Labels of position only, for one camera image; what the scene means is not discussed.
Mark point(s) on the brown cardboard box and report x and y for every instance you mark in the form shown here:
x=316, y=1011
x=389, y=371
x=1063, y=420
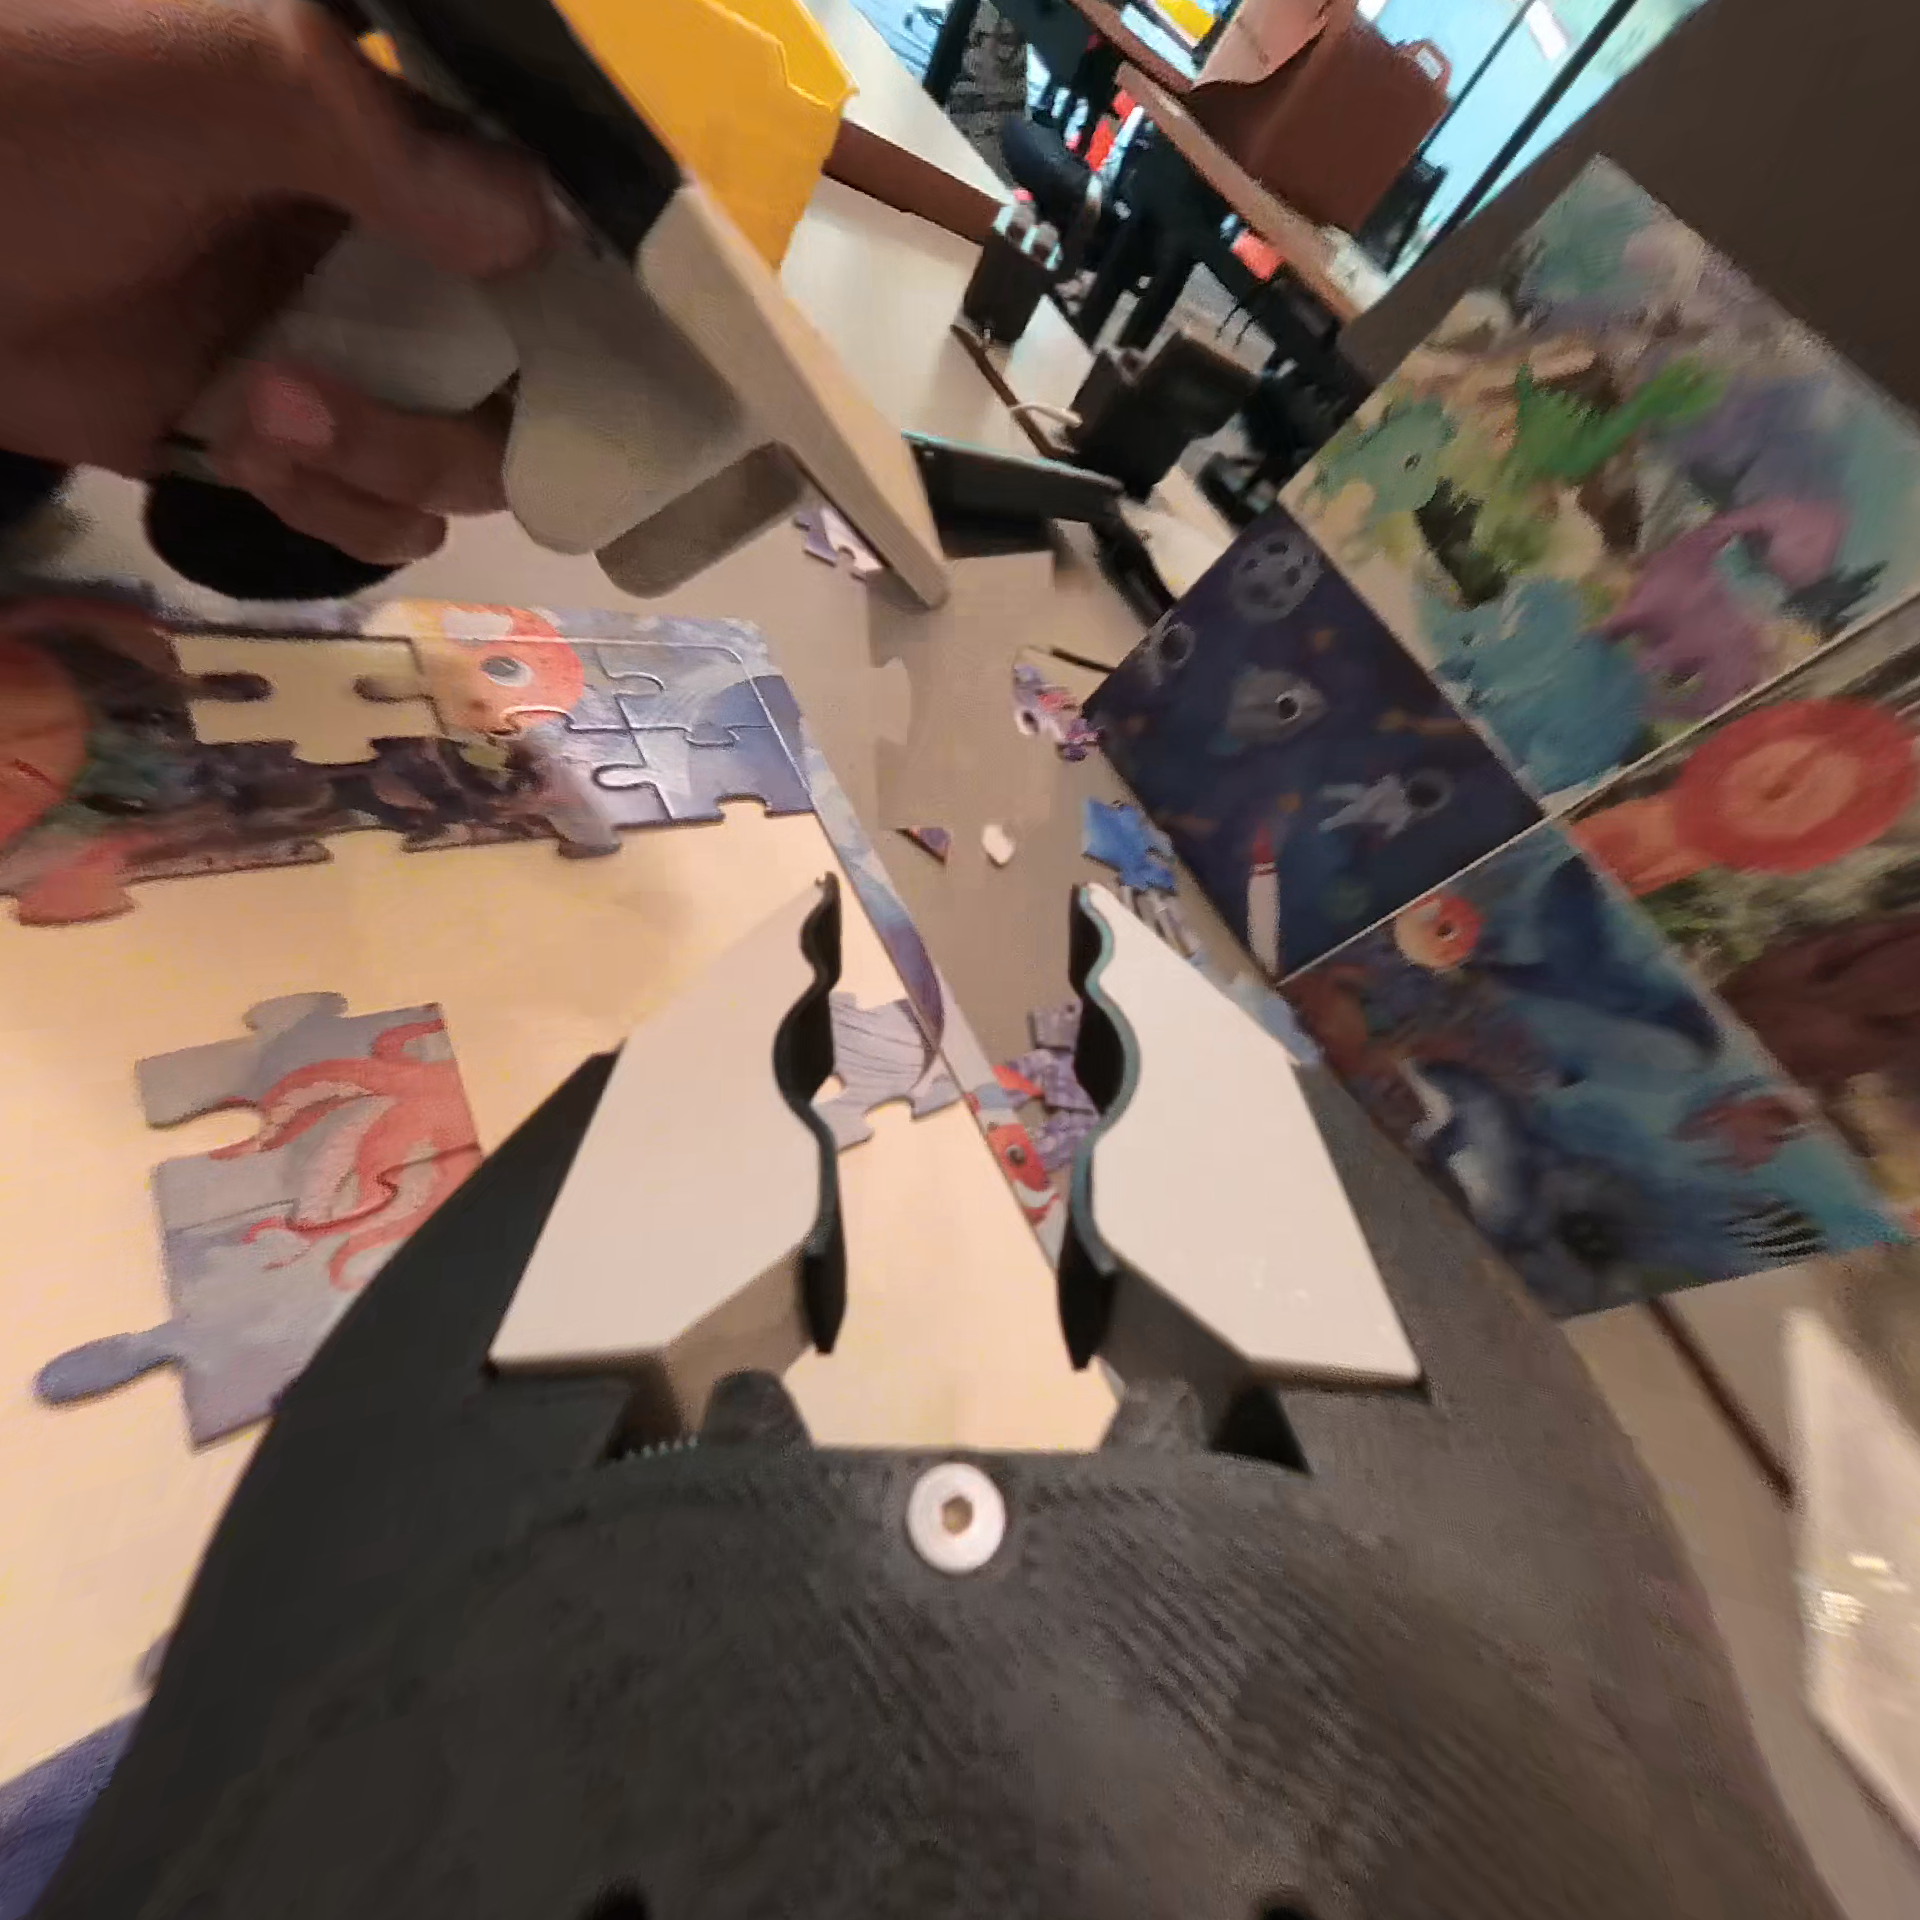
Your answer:
x=1320, y=121

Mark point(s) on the yellow plastic bin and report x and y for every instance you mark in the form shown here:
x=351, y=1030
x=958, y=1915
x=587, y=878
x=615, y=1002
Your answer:
x=720, y=90

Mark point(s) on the small black box device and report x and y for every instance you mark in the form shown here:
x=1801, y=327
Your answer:
x=1004, y=284

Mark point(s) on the octopus puzzle piece pair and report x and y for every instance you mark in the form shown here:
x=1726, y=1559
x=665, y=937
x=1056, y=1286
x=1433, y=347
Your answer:
x=347, y=1097

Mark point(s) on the pale striped whale puzzle piece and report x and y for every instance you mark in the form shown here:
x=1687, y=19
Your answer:
x=886, y=1050

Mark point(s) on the black flat device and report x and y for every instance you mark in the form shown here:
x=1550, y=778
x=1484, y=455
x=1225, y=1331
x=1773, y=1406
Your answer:
x=1004, y=481

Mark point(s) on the assembled sea urchin puzzle section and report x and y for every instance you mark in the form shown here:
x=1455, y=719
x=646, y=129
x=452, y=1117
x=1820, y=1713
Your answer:
x=61, y=1830

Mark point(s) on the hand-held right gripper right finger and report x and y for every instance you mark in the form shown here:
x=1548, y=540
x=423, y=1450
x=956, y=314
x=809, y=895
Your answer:
x=1245, y=1214

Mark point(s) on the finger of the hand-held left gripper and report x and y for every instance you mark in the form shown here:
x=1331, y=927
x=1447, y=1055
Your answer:
x=809, y=389
x=615, y=405

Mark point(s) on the cream jigsaw puzzle tray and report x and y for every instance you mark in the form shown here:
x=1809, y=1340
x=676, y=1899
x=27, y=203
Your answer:
x=452, y=931

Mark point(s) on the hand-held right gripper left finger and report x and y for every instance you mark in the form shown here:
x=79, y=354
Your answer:
x=676, y=1202

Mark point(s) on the assembled pufferfish puzzle section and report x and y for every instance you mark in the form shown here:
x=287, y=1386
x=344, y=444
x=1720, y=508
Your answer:
x=494, y=662

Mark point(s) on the laminated printed instruction sheet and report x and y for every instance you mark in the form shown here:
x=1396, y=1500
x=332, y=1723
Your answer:
x=1861, y=1500

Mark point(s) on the octopus puzzle piece with eye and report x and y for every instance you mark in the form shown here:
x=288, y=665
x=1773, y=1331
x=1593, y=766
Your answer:
x=225, y=1307

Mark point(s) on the scattered loose puzzle pieces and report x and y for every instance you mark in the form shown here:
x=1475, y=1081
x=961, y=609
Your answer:
x=1132, y=849

